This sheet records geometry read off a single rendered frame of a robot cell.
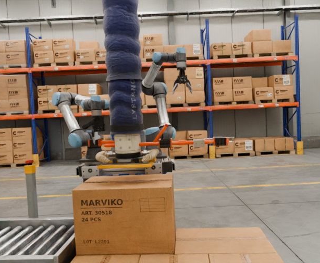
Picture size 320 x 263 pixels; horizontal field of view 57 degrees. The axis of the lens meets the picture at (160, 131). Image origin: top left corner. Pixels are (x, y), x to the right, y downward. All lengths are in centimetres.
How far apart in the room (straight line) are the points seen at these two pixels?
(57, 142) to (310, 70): 921
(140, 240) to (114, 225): 18
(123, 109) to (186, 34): 908
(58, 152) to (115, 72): 919
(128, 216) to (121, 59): 95
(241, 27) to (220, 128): 356
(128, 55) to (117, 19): 22
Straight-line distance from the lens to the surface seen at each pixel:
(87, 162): 248
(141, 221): 184
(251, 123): 1091
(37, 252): 215
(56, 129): 1091
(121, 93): 186
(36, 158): 975
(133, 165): 183
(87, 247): 197
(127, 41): 190
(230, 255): 189
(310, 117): 1171
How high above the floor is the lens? 136
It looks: 3 degrees down
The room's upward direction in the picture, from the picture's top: 3 degrees counter-clockwise
